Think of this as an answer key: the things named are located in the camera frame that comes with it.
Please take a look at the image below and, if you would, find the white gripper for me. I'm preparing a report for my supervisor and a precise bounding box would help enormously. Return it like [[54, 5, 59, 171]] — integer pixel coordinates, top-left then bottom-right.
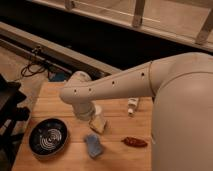
[[72, 102, 107, 134]]

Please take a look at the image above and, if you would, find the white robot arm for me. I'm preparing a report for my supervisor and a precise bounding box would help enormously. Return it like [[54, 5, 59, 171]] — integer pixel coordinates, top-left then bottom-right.
[[60, 52, 213, 171]]

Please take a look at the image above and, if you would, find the dark ceramic bowl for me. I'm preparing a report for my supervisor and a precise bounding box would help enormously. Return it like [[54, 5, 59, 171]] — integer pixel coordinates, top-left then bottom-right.
[[29, 118, 68, 157]]

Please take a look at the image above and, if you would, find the white paper cup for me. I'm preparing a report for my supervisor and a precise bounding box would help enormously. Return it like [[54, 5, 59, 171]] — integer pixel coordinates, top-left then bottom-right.
[[95, 105, 103, 115]]

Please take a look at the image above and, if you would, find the white tube bottle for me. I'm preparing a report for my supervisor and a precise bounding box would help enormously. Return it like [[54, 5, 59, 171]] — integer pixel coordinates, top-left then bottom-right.
[[128, 98, 139, 116]]

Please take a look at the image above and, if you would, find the blue object on floor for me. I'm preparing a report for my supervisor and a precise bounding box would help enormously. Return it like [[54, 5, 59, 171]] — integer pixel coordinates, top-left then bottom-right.
[[50, 73, 66, 82]]

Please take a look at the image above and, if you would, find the black chair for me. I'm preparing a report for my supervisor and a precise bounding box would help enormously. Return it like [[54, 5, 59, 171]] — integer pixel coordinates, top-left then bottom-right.
[[0, 74, 30, 164]]

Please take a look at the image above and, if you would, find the black cable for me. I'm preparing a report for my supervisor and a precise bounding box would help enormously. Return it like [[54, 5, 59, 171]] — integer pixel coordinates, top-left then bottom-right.
[[20, 61, 51, 78]]

